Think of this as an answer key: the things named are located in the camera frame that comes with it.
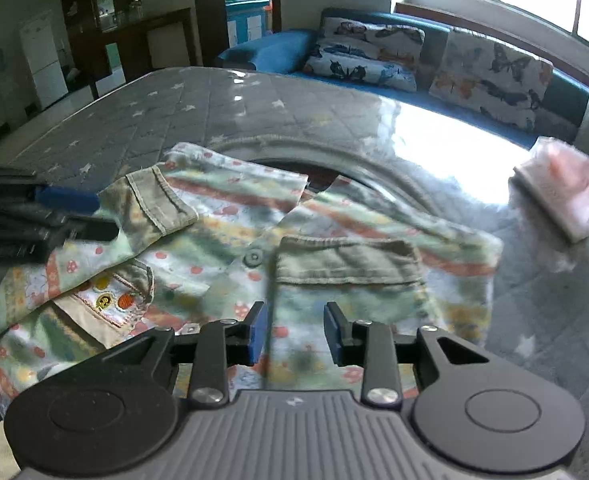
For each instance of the pink tissue pack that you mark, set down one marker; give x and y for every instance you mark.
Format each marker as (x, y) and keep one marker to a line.
(559, 185)

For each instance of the long butterfly print cushion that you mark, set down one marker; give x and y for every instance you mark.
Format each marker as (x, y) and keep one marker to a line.
(359, 67)

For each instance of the blue cabinet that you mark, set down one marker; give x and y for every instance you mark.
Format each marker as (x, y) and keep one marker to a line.
(247, 22)

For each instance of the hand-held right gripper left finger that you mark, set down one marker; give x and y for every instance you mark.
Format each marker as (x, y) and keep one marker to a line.
(257, 332)

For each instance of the large butterfly print cushion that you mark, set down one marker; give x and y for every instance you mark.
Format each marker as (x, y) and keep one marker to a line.
(489, 80)

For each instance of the white refrigerator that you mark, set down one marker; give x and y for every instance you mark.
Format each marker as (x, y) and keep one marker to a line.
(44, 60)

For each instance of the blue sofa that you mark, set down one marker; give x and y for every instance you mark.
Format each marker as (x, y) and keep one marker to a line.
(274, 50)

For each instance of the grey star quilted table cover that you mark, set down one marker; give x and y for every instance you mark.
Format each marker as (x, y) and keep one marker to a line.
(149, 110)

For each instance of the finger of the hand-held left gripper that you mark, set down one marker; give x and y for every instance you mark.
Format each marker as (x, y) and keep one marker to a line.
(99, 230)
(69, 200)

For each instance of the dark wooden cabinet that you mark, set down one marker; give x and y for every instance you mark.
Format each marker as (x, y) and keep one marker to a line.
(124, 40)

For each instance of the patterned child's shirt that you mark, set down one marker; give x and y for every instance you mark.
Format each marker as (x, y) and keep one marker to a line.
(214, 240)

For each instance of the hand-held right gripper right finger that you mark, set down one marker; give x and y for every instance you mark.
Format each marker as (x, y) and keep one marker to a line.
(332, 332)

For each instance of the round black table heater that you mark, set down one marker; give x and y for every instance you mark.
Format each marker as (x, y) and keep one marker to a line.
(319, 175)

